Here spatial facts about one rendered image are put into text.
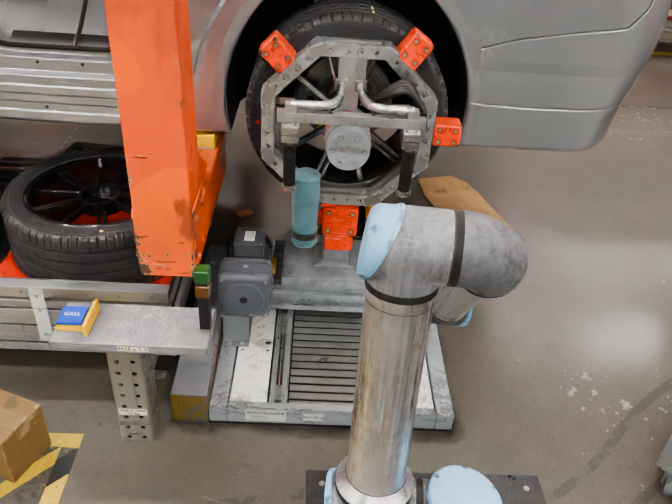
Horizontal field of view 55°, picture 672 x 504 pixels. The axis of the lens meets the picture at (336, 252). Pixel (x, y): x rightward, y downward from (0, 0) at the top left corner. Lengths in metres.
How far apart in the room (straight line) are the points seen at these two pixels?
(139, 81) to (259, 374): 1.07
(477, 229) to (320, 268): 1.58
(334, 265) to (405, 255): 1.56
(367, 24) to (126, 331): 1.13
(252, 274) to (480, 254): 1.30
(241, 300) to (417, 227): 1.31
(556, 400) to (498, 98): 1.08
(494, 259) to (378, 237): 0.17
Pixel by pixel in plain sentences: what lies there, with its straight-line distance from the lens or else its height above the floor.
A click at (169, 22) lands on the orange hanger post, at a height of 1.26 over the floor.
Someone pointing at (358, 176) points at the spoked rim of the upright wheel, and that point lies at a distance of 2.25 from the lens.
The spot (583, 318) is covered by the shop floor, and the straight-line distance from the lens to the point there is 2.89.
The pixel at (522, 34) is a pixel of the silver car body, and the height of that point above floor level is 1.14.
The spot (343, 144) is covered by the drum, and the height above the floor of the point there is 0.87.
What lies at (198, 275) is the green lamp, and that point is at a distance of 1.74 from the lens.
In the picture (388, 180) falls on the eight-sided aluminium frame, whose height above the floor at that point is 0.67.
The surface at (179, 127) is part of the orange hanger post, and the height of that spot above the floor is 1.00.
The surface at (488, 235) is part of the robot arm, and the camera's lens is 0.95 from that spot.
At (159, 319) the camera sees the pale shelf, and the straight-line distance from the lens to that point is 1.92.
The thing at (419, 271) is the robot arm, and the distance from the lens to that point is 0.94.
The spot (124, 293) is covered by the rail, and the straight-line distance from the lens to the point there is 2.14.
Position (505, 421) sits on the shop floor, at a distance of 2.35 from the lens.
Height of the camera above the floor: 1.70
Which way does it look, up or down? 35 degrees down
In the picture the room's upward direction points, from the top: 5 degrees clockwise
